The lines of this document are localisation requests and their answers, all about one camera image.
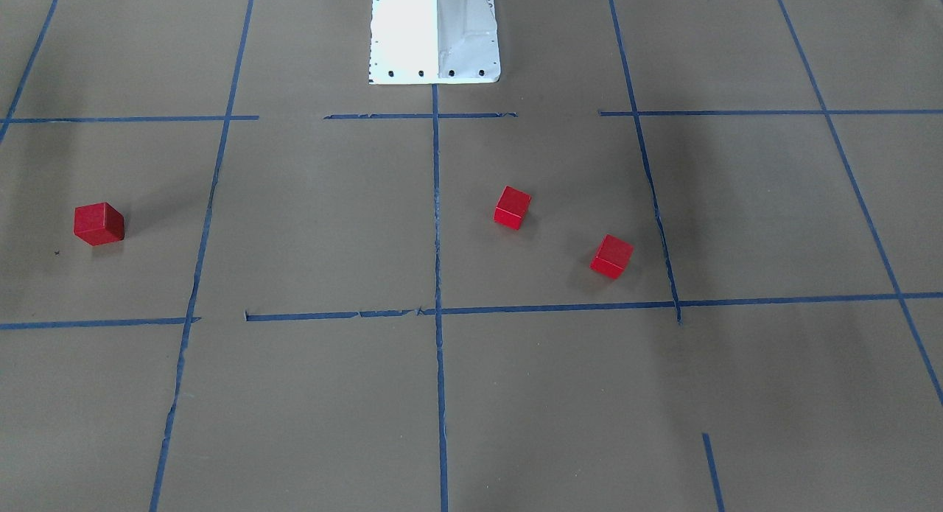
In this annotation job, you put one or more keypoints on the red block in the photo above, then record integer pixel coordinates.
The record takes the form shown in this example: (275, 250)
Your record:
(98, 224)
(612, 257)
(512, 207)

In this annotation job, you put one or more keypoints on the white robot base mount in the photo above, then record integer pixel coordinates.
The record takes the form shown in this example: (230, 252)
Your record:
(430, 42)

